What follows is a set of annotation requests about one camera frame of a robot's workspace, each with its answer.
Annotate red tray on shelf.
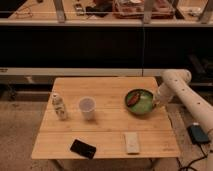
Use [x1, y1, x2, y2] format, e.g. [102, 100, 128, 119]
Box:
[113, 0, 175, 19]

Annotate translucent plastic cup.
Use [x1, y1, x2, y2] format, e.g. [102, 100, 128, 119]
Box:
[78, 97, 96, 120]

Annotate eyeglasses on shelf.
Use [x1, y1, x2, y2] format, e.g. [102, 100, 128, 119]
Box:
[15, 9, 33, 19]

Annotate black smartphone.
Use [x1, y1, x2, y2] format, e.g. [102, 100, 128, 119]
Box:
[70, 139, 96, 159]

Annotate black device on shelf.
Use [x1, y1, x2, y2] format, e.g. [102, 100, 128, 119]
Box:
[86, 3, 112, 17]

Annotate black cable on floor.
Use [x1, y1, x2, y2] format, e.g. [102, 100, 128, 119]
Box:
[175, 142, 211, 171]

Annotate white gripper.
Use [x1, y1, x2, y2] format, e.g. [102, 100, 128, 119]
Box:
[153, 83, 174, 107]

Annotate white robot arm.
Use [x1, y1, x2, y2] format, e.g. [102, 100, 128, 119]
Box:
[153, 69, 213, 171]

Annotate folded beige cloth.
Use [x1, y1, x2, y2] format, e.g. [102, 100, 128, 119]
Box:
[124, 132, 140, 154]

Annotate wooden folding table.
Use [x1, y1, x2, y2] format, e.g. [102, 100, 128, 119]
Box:
[31, 77, 180, 159]

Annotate small white bottle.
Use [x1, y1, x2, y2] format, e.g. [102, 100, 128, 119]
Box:
[52, 93, 68, 120]

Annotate brown food in bowl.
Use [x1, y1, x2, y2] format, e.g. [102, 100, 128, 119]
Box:
[127, 92, 140, 107]

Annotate green ceramic bowl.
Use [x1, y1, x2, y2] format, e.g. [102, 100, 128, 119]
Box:
[124, 89, 154, 115]

